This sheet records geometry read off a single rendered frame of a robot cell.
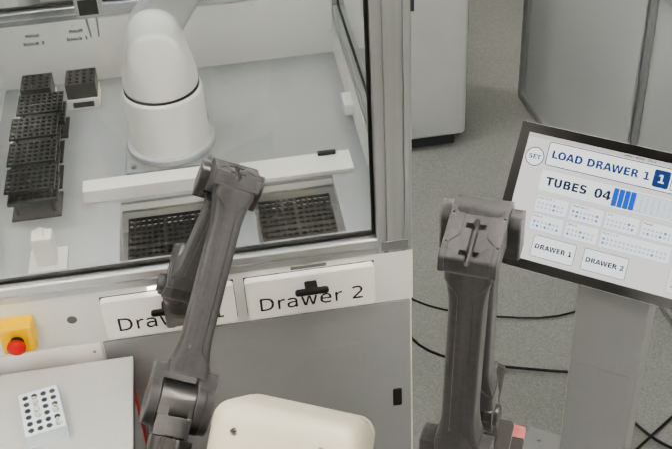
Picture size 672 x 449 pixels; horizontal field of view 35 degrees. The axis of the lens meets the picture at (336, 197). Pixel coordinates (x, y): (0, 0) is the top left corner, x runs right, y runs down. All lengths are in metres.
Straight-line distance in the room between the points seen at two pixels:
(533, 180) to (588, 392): 0.60
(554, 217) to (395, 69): 0.49
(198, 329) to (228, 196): 0.21
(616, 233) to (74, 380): 1.22
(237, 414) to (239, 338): 1.02
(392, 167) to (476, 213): 0.85
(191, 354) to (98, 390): 0.77
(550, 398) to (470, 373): 1.92
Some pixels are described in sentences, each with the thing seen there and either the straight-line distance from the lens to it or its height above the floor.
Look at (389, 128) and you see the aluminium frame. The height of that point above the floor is 1.28.
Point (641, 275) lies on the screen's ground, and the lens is 2.29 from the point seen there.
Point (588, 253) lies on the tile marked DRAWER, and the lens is 2.30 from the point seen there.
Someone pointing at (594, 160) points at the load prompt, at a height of 1.16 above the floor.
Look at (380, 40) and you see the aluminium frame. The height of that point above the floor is 1.48.
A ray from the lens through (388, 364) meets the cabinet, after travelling 2.63.
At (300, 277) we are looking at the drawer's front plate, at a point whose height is 0.92.
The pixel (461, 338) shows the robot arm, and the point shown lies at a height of 1.49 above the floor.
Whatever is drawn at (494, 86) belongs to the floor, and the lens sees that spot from 4.74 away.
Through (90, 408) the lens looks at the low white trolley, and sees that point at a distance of 2.41.
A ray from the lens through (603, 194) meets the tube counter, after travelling 2.30.
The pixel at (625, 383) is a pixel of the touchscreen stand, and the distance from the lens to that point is 2.62.
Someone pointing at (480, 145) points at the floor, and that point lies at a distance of 4.36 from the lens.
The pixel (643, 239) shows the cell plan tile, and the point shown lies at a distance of 2.29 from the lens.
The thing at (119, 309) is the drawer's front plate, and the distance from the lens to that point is 2.39.
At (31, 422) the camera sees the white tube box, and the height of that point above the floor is 0.80.
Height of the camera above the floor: 2.50
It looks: 38 degrees down
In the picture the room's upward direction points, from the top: 4 degrees counter-clockwise
